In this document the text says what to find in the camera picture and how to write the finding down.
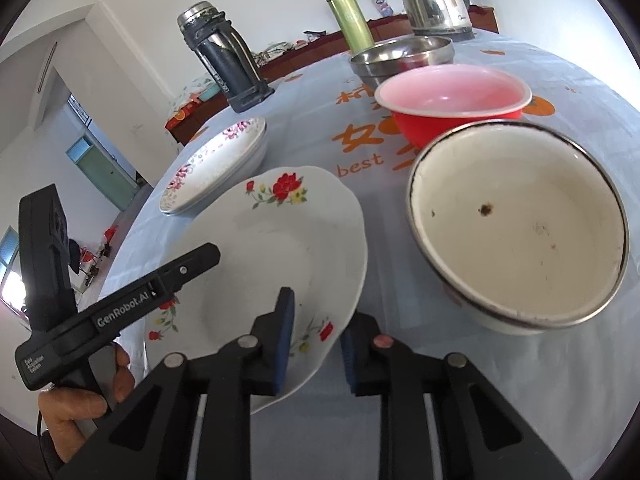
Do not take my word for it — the green thermos bottle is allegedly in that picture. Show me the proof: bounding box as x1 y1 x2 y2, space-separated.
322 0 376 55

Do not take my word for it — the white plate with red flowers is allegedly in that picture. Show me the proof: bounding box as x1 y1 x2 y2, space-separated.
142 166 369 416

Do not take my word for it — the brown wooden cabinet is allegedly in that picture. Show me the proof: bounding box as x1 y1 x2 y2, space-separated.
165 5 500 147

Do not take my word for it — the person's left hand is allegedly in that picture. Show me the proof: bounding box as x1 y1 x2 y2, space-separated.
37 346 136 466

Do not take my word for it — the white enamel bowl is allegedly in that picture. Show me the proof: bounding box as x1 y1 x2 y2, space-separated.
406 120 630 336

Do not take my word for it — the stainless steel kettle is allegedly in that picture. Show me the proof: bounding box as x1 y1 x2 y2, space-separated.
389 0 475 42

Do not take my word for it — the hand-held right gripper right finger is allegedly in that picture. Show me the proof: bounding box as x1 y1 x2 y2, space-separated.
340 312 573 480

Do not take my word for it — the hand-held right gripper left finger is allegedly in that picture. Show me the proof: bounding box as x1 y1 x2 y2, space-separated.
55 287 297 480

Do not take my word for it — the light blue printed tablecloth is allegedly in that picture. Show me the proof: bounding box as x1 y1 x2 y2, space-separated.
97 30 640 480

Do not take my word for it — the pink floral plate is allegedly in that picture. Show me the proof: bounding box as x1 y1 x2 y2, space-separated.
159 117 266 214
167 122 269 217

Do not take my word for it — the stainless steel bowl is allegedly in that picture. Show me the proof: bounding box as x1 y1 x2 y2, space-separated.
349 36 456 90

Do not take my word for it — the dark grey thermos flask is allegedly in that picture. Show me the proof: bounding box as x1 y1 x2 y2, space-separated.
176 1 276 113

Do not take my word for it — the red bowl with pink inside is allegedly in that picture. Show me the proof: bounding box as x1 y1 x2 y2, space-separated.
374 64 532 151

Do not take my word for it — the green door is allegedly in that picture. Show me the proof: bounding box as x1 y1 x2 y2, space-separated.
67 135 138 201

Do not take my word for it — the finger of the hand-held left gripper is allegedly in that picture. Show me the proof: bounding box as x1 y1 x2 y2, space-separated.
150 242 222 309

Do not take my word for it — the black cable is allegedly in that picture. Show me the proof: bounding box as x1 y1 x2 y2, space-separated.
35 406 57 477

